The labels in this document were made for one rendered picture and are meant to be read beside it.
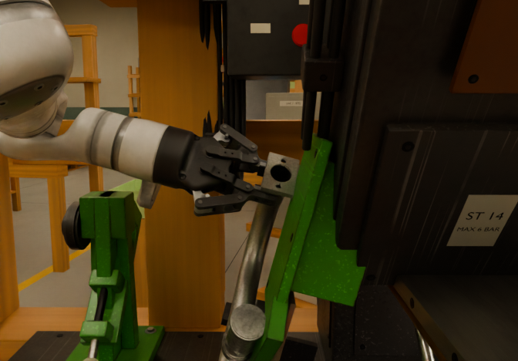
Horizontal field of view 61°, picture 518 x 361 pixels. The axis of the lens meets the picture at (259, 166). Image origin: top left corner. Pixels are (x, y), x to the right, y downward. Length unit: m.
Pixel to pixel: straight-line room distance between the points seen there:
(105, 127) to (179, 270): 0.39
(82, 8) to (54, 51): 12.04
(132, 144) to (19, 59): 0.29
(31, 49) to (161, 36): 0.56
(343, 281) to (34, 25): 0.36
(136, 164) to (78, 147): 0.07
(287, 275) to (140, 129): 0.24
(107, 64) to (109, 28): 0.85
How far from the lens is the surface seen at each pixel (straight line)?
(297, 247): 0.45
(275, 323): 0.46
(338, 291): 0.48
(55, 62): 0.29
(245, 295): 0.60
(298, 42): 0.70
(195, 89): 0.81
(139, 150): 0.54
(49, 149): 0.58
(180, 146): 0.53
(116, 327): 0.73
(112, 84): 11.79
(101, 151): 0.56
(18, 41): 0.27
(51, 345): 0.89
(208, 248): 0.85
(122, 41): 11.74
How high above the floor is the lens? 1.31
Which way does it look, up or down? 8 degrees down
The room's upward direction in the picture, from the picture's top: straight up
